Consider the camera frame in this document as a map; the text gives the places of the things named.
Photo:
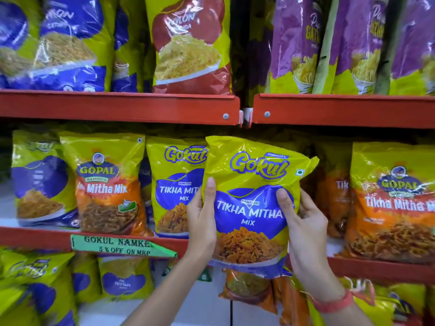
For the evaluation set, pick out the white shelf bracket clip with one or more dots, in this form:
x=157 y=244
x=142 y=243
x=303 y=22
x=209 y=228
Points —
x=247 y=116

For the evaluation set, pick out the large purple and yellow packet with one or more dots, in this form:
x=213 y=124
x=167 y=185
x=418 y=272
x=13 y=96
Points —
x=413 y=47
x=362 y=44
x=295 y=40

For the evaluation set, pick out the red wristband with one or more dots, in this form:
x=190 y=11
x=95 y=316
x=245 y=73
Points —
x=334 y=304

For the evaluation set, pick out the person's right hand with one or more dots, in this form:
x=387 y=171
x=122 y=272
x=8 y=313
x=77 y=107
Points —
x=307 y=244

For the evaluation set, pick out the large red and yellow packet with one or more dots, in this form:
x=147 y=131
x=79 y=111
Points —
x=192 y=47

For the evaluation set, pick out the person's right thumb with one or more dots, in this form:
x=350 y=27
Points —
x=286 y=207

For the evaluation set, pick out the person's right forearm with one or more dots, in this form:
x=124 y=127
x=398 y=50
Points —
x=340 y=315

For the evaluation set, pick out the person's left hand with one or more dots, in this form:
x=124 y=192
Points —
x=200 y=230

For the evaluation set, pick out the orange and green snack packet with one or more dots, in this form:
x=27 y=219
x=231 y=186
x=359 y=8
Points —
x=246 y=290

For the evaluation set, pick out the person's left forearm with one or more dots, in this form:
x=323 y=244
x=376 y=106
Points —
x=166 y=295

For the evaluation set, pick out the green handwritten paper label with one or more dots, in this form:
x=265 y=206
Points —
x=119 y=246

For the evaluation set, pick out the person's left thumb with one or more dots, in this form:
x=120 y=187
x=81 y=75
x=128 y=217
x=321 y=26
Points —
x=210 y=196

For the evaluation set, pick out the yellow and blue snack packet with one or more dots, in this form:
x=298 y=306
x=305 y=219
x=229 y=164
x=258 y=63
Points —
x=85 y=278
x=253 y=186
x=175 y=186
x=145 y=186
x=394 y=305
x=125 y=278
x=40 y=179
x=30 y=288

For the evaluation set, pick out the large blue and yellow packet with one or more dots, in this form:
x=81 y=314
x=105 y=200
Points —
x=13 y=37
x=73 y=44
x=127 y=47

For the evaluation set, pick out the small green paper label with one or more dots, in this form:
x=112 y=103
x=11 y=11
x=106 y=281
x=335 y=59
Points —
x=205 y=275

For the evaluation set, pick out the red metal shelf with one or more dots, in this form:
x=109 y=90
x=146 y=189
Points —
x=343 y=111
x=380 y=270
x=37 y=238
x=119 y=107

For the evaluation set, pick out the yellow and orange snack packet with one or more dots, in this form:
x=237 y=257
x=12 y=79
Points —
x=334 y=193
x=394 y=207
x=108 y=186

